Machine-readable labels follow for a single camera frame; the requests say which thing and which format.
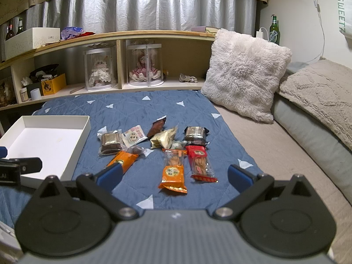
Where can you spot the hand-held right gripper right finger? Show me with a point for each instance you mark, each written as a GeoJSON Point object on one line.
{"type": "Point", "coordinates": [240, 177]}

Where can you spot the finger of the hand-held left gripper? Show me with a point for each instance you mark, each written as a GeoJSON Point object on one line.
{"type": "Point", "coordinates": [30, 164]}

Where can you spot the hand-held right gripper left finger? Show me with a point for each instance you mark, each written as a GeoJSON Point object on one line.
{"type": "Point", "coordinates": [108, 177]}

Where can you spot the orange snack packet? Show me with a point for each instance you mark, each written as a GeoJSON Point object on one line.
{"type": "Point", "coordinates": [124, 160]}

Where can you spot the white cardboard box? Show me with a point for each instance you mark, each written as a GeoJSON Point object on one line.
{"type": "Point", "coordinates": [41, 143]}

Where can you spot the brown chocolate cake packet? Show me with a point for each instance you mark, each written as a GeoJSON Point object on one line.
{"type": "Point", "coordinates": [111, 143]}

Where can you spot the small dark clear packet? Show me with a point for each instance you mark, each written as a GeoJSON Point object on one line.
{"type": "Point", "coordinates": [136, 150]}

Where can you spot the red biscuit packet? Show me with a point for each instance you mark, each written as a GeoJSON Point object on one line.
{"type": "Point", "coordinates": [200, 165]}

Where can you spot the dark layered cake packet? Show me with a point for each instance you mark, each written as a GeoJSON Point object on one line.
{"type": "Point", "coordinates": [195, 134]}

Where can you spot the orange clear biscuit packet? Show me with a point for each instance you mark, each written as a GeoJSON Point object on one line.
{"type": "Point", "coordinates": [173, 174]}

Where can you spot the small green white packet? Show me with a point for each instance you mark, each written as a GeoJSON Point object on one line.
{"type": "Point", "coordinates": [178, 144]}

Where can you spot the beige bed sheet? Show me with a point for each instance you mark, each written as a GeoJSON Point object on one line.
{"type": "Point", "coordinates": [275, 156]}

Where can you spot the white cookie packet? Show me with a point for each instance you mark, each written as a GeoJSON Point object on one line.
{"type": "Point", "coordinates": [134, 135]}

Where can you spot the cream gold snack packet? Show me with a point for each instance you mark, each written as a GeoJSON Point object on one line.
{"type": "Point", "coordinates": [164, 138]}

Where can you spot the dark reddish-brown snack packet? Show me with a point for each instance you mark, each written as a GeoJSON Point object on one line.
{"type": "Point", "coordinates": [156, 128]}

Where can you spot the small cream jar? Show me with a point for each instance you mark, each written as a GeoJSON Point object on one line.
{"type": "Point", "coordinates": [24, 95]}

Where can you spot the white cup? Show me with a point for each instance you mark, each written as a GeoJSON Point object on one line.
{"type": "Point", "coordinates": [35, 94]}

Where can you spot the grey pillow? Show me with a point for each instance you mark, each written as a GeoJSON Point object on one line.
{"type": "Point", "coordinates": [308, 132]}

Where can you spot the yellow cardboard box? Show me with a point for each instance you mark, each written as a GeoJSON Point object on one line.
{"type": "Point", "coordinates": [53, 85]}

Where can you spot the white small figurine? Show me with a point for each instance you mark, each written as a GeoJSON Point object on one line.
{"type": "Point", "coordinates": [26, 81]}

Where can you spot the blue quilted blanket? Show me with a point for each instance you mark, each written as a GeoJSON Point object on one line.
{"type": "Point", "coordinates": [154, 107]}

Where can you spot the wooden stick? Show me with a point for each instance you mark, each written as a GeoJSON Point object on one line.
{"type": "Point", "coordinates": [77, 89]}

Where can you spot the black pouch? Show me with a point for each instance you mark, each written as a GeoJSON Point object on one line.
{"type": "Point", "coordinates": [44, 71]}

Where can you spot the fluffy white pillow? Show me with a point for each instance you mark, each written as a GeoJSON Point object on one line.
{"type": "Point", "coordinates": [244, 74]}

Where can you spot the white doll in clear case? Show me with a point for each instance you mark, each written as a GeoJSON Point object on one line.
{"type": "Point", "coordinates": [100, 70]}

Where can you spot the grey shell trinket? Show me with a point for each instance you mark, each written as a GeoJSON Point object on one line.
{"type": "Point", "coordinates": [188, 78]}

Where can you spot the beige textured throw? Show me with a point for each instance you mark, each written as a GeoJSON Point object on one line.
{"type": "Point", "coordinates": [321, 93]}

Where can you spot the pink doll in clear case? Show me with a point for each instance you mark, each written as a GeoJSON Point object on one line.
{"type": "Point", "coordinates": [144, 66]}

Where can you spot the wooden shelf unit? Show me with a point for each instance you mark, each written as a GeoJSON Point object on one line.
{"type": "Point", "coordinates": [121, 60]}

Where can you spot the white shoebox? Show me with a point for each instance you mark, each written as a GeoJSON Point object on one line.
{"type": "Point", "coordinates": [30, 42]}

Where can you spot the brown glass bottle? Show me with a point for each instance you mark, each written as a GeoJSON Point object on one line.
{"type": "Point", "coordinates": [10, 31]}

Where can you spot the green glass bottle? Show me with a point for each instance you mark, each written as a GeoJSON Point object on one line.
{"type": "Point", "coordinates": [20, 27]}

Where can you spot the blue plastic bag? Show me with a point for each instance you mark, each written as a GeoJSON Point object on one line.
{"type": "Point", "coordinates": [72, 32]}

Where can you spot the white charger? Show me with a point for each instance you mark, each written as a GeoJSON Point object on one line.
{"type": "Point", "coordinates": [260, 33]}

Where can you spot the green beer bottle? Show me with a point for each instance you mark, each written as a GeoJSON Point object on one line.
{"type": "Point", "coordinates": [274, 31]}

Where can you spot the pale pink book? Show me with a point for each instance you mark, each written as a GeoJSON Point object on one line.
{"type": "Point", "coordinates": [205, 29]}

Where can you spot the silver grey curtain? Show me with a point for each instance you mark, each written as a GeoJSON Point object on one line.
{"type": "Point", "coordinates": [151, 8]}

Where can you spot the white green plastic bag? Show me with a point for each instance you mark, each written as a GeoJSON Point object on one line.
{"type": "Point", "coordinates": [343, 11]}

